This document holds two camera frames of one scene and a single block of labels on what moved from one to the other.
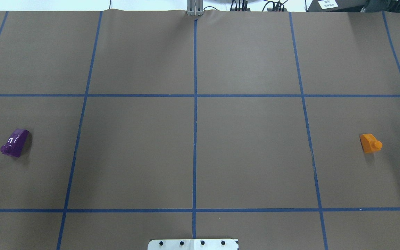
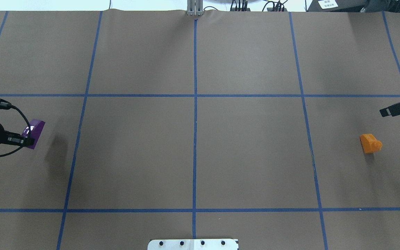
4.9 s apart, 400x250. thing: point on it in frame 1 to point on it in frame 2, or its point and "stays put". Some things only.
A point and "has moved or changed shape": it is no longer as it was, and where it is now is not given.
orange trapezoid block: x=369 y=143 stays put
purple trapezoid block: x=16 y=143 has moved or changed shape
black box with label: x=336 y=6 stays put
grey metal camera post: x=194 y=8 stays put
